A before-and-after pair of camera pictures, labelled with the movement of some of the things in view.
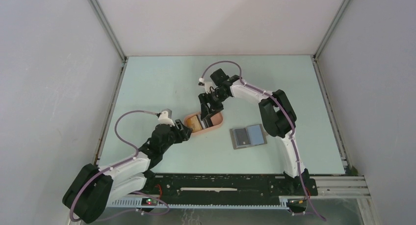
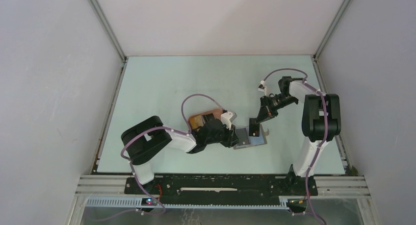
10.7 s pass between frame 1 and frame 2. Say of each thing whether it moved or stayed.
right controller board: stayed
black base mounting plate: stayed
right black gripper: moved
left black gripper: moved
